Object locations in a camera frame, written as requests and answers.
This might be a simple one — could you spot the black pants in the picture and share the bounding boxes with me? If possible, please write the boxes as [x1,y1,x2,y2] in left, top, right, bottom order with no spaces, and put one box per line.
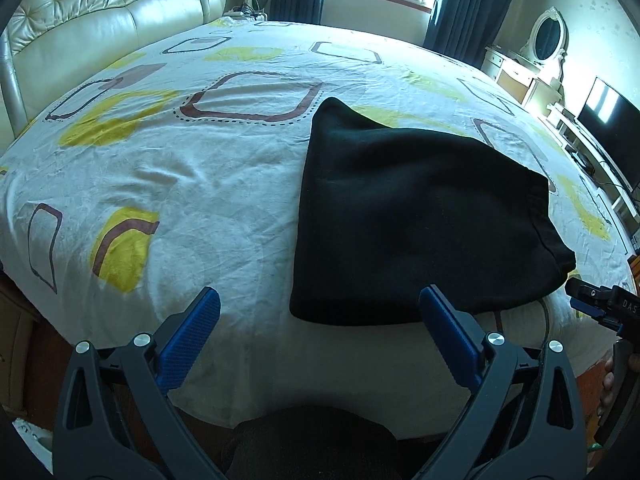
[290,98,576,326]

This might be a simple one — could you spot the person right hand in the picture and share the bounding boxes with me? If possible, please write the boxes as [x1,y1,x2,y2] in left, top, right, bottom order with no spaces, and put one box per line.
[597,356,614,417]

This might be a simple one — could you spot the white tv console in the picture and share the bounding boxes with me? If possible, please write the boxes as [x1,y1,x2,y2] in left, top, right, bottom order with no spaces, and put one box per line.
[546,103,639,238]

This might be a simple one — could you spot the black flat screen television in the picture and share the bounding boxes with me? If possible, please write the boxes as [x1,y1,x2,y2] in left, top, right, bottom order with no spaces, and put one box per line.
[577,77,640,192]

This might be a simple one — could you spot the white dressing table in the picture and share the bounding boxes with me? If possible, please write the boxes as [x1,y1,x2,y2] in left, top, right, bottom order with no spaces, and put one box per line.
[482,46,561,117]

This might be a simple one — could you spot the patterned white bed sheet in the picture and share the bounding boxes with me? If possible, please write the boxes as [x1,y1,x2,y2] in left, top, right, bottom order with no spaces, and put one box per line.
[1,21,632,439]

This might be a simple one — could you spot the white oval vanity mirror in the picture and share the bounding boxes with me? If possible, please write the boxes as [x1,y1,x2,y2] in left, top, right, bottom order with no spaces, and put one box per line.
[518,6,568,84]

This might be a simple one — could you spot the dark blue right curtain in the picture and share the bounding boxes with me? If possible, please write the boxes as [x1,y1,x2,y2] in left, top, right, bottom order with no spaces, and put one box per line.
[423,0,512,68]

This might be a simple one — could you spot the cream tufted leather headboard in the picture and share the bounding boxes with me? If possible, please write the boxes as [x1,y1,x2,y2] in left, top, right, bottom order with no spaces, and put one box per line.
[1,0,227,146]

